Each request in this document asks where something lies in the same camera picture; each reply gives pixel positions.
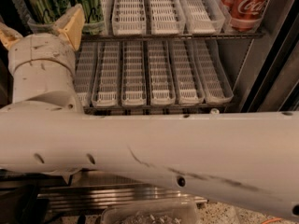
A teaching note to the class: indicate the top wire shelf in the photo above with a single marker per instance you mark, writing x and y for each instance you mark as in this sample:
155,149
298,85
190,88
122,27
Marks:
120,38

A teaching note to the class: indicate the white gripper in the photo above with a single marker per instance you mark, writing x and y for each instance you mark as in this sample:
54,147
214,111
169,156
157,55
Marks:
38,49

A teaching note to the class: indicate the shelf tray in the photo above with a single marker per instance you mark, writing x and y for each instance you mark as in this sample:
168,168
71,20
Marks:
133,86
166,17
189,88
161,86
107,75
203,17
212,75
129,17
84,72

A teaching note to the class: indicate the open right fridge door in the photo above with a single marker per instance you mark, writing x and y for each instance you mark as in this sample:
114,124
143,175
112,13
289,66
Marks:
266,56

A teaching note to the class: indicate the clear plastic bin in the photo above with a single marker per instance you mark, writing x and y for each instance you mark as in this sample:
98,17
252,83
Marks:
167,211

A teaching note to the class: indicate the left green can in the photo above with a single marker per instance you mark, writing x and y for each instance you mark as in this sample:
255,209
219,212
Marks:
46,13

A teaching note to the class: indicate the wire shelf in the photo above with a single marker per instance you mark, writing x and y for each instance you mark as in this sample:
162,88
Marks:
120,38
154,109

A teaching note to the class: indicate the brown bottle white cap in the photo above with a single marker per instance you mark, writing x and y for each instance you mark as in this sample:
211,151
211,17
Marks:
214,111

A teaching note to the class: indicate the green can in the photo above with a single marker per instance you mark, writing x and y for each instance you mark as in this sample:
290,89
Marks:
46,13
94,18

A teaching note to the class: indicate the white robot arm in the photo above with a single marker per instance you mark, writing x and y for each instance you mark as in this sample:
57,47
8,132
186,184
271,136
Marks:
250,160

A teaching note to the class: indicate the right green can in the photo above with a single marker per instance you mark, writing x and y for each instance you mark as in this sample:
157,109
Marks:
94,18

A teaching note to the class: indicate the front red cola can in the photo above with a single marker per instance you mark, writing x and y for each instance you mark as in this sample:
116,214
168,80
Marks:
245,14

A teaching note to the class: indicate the middle wire shelf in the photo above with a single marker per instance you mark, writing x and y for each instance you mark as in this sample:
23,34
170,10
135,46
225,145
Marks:
154,109

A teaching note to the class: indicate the fridge base grille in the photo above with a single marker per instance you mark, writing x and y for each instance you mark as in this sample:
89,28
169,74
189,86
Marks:
94,190

